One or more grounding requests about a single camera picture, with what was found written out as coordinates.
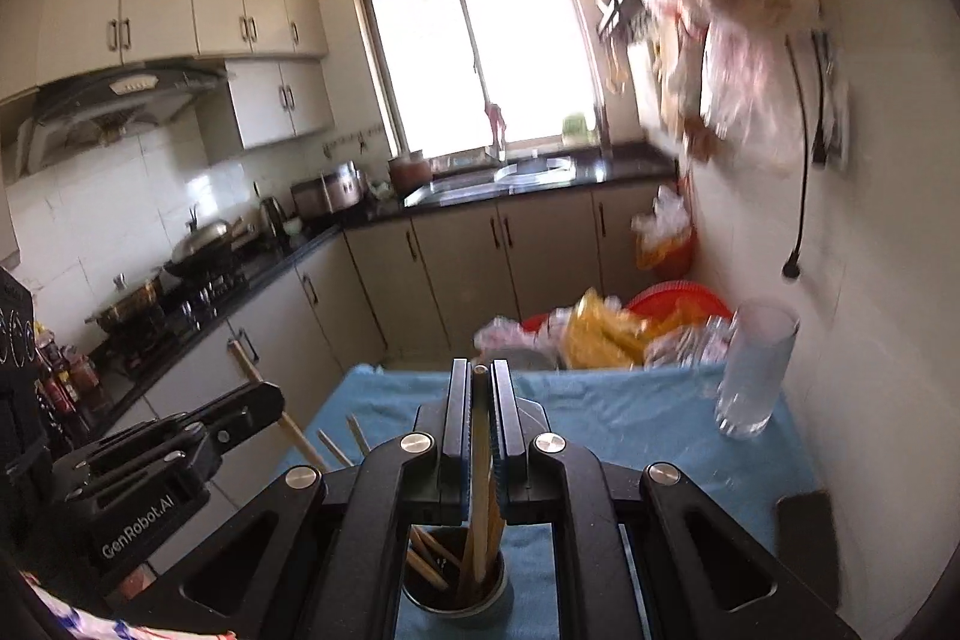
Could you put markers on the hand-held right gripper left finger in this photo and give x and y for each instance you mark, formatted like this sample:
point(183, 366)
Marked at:
point(459, 452)

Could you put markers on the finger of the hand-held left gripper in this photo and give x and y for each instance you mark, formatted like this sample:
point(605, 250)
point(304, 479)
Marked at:
point(225, 422)

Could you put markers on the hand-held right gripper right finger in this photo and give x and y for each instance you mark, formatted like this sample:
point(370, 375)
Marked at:
point(501, 452)

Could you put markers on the wooden chopstick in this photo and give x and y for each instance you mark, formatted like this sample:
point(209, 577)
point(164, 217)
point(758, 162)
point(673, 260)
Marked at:
point(304, 441)
point(480, 415)

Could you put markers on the pile of wooden chopsticks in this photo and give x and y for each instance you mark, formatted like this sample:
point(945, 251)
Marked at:
point(427, 565)

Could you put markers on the dark grey utensil holder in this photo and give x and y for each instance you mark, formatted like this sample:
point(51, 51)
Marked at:
point(487, 596)

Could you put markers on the white printed cloth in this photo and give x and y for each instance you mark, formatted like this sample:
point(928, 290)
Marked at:
point(112, 625)

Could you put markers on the clear plastic bag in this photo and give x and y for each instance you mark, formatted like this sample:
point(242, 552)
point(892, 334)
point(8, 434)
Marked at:
point(510, 336)

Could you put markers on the black gas stove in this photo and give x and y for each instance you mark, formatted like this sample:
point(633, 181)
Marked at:
point(180, 310)

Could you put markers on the blue table cloth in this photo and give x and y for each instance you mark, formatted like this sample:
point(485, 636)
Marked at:
point(637, 415)

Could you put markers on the steel pot with lid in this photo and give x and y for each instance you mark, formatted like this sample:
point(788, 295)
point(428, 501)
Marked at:
point(131, 306)

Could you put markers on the yellow plastic bag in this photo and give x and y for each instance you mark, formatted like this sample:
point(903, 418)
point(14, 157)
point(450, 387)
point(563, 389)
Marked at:
point(600, 332)

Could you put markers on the condiment bottles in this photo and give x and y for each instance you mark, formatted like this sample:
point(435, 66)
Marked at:
point(71, 385)

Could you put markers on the steel wok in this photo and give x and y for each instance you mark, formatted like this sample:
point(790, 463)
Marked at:
point(206, 242)

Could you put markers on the beige lower kitchen cabinets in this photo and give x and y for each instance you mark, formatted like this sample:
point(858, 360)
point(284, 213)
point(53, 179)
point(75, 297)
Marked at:
point(457, 265)

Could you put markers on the steel kettle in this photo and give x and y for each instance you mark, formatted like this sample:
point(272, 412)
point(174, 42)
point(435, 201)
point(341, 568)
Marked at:
point(272, 218)

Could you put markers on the red plastic basin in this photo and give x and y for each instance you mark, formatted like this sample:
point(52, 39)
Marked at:
point(675, 302)

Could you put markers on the steel cooker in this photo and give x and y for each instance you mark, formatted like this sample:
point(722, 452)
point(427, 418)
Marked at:
point(330, 194)

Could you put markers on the orange hanging bag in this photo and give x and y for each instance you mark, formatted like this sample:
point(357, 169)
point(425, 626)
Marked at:
point(664, 242)

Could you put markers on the black kitchen countertop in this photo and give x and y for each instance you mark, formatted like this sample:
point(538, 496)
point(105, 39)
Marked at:
point(465, 186)

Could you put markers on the steel kitchen sink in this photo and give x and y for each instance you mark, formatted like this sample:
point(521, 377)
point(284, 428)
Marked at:
point(495, 175)

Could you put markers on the red-brown clay pot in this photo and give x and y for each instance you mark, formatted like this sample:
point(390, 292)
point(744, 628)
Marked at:
point(409, 171)

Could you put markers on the black smartphone in brown case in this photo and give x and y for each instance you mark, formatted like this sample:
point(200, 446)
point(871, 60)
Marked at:
point(814, 550)

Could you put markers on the green item on windowsill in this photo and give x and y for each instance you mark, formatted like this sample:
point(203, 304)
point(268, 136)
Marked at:
point(576, 129)

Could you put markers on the grey range hood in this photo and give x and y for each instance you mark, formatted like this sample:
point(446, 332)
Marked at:
point(112, 108)

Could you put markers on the kitchen window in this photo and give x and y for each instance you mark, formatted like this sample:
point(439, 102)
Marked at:
point(465, 48)

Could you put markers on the black wall rack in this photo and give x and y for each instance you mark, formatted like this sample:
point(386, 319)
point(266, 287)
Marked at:
point(619, 14)

